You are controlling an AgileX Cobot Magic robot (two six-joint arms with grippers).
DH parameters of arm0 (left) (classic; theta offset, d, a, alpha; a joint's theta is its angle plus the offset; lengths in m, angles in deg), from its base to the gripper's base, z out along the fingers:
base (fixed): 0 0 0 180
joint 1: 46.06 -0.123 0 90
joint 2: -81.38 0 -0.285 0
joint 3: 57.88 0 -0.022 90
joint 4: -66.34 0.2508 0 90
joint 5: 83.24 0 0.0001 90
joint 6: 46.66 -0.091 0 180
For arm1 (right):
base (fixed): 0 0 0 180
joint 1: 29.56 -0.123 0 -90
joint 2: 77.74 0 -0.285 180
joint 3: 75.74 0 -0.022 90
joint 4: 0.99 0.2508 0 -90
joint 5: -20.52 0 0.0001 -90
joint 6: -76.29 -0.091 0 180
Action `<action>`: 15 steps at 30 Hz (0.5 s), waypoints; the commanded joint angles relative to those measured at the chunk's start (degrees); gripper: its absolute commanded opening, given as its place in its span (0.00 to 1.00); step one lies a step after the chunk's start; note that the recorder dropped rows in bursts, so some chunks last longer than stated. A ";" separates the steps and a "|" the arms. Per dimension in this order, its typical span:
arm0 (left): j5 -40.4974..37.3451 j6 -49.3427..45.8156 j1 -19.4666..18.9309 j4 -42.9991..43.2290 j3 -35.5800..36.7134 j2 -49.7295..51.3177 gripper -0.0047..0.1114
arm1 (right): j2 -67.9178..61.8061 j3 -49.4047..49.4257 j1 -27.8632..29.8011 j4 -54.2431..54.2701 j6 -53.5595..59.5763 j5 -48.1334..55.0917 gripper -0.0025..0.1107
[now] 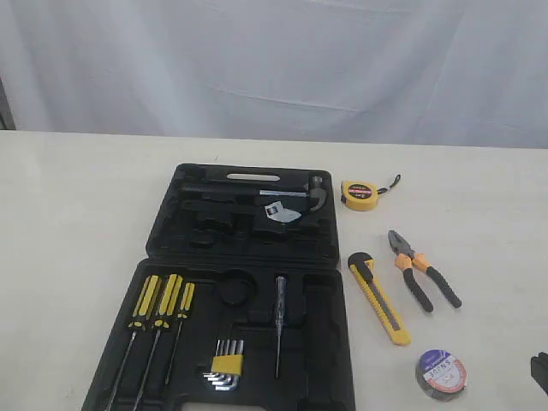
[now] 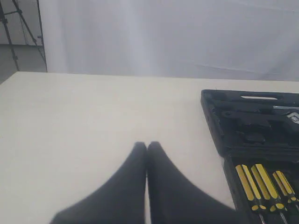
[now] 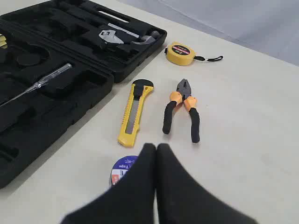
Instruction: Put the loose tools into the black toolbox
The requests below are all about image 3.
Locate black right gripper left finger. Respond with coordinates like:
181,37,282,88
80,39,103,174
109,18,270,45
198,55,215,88
62,143,156,224

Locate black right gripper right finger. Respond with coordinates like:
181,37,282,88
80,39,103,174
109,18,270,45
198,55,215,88
156,143,257,224

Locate PVC insulating tape roll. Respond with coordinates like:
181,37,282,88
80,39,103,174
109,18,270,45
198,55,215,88
109,155,138,187

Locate orange black pliers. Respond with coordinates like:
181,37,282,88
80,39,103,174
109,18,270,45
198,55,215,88
162,79,200,143

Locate yellow utility knife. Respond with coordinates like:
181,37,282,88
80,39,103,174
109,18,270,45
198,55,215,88
118,79,154,147

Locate yellow tape measure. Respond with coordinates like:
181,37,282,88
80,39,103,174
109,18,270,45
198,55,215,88
164,42,223,66

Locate black plastic tool case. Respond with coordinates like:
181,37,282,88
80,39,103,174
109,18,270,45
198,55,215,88
0,0,167,188

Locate clear voltage tester screwdriver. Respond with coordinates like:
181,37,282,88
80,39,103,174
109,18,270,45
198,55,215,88
0,63,72,107

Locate claw hammer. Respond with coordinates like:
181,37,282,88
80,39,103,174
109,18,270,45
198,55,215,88
107,23,160,45

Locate silver adjustable wrench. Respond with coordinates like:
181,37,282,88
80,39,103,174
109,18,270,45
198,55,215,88
99,30,124,44

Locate middle yellow black screwdriver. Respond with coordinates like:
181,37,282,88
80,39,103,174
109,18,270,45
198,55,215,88
0,41,7,49

